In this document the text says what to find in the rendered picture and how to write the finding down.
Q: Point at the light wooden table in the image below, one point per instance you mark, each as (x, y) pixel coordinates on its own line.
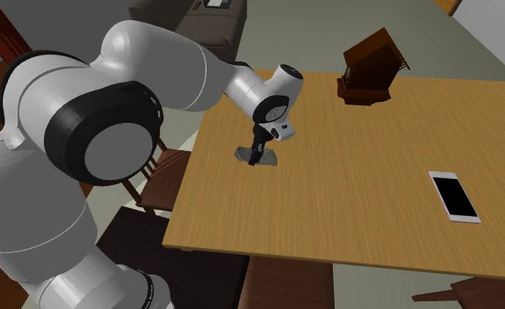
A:
(342, 192)

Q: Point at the grey brown sofa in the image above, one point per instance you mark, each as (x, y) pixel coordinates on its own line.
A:
(211, 25)

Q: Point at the grey flat crumpled object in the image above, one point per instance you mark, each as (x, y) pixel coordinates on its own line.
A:
(269, 159)

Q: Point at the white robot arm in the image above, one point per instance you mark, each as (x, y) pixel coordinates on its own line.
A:
(55, 205)

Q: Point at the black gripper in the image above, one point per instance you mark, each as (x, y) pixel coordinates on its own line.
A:
(259, 141)

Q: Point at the white smartphone black screen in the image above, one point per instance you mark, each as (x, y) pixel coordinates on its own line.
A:
(454, 197)

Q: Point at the dark brown wooden box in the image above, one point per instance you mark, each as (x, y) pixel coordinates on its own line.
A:
(370, 70)

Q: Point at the brown wooden chair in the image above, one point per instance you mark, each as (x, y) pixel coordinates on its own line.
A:
(286, 284)
(166, 179)
(487, 293)

